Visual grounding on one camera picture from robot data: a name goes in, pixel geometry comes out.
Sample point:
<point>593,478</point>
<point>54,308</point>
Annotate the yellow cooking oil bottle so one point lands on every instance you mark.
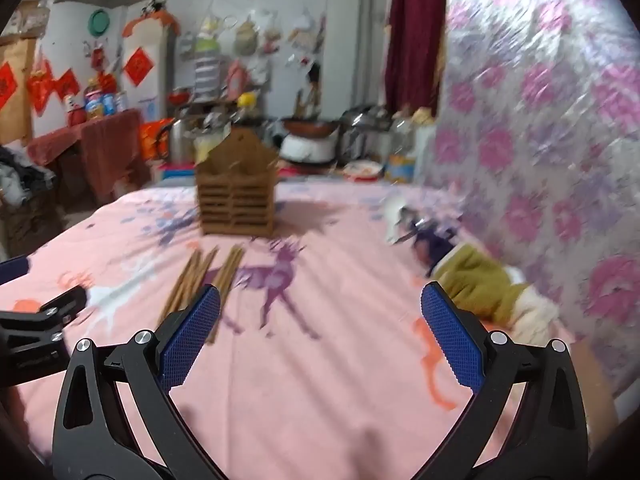
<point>95,105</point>

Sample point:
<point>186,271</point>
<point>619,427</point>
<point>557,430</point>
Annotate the wooden slatted utensil holder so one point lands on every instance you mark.
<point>235,200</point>

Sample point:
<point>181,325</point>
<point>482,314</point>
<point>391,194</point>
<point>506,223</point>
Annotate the red plastic bag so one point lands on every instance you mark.
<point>40,87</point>

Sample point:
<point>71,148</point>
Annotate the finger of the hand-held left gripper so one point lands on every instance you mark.
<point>67,302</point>
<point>12,270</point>

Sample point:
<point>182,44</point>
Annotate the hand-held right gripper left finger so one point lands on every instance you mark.
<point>192,330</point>

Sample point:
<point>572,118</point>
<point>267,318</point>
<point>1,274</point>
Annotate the red diamond paper decoration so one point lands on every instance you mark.
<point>137,66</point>
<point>65,85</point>
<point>6,82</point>

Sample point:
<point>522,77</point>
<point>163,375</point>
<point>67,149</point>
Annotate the white bowl with red band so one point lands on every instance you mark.
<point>362,170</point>

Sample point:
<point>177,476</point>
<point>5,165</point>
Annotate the stacked container with green lid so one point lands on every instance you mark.
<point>206,75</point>

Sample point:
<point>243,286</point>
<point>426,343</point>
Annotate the pile of grey clothes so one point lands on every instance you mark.
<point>20,175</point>

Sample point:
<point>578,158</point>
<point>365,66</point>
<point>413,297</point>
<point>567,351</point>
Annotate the green round plate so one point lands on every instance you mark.
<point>99,22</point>

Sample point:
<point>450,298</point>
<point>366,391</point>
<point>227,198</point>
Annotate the olive green cloth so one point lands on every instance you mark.
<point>475,275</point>

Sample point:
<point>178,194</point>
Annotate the pink thermos jug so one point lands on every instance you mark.
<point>237,82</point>

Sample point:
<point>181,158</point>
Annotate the pile of wooden chopsticks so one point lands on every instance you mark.
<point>230,267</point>

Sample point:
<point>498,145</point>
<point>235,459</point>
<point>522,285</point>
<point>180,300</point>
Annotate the brown wooden door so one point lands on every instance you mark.
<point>20,125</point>

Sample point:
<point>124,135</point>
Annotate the white ceramic spoon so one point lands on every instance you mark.
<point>395,215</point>

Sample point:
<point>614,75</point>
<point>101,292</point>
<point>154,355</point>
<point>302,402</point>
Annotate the copper frying pan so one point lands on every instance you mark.
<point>307,129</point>

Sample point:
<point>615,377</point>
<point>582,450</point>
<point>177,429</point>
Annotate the red basin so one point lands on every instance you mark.
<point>180,96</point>

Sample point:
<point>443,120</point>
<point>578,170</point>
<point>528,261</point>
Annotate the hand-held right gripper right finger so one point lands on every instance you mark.
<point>450,335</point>

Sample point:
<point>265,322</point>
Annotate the floral plastic wall sheet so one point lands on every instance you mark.
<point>540,110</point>

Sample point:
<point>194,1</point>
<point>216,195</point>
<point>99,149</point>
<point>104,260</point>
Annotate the clear plastic oil bottle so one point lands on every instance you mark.
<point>400,160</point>

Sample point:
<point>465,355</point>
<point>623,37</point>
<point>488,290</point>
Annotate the silver electric pressure cooker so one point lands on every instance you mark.
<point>360,135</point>

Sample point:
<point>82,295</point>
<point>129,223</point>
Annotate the orange cloth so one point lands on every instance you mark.
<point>150,22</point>

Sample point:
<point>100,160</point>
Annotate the table with red cloth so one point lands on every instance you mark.
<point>100,145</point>

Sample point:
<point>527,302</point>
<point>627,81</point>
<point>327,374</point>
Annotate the dark red curtain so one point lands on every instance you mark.
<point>415,35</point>

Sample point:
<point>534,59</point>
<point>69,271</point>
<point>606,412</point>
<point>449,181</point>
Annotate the red and white jar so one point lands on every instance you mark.
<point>75,112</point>

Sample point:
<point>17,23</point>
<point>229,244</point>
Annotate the white electric hob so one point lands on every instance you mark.
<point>307,150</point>

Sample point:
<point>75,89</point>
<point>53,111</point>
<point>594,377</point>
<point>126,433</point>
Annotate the pink printed bedsheet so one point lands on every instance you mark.
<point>325,385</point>

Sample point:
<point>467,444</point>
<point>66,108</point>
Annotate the white refrigerator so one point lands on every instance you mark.
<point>157,45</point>

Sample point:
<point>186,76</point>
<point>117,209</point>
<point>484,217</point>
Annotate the stainless steel kettle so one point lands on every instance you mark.
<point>180,145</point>

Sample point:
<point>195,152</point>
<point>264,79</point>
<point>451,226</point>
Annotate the dark sauce bottle yellow cap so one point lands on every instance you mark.
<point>247,101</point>

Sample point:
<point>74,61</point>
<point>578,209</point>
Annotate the orange cardboard box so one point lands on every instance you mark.
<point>152,140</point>

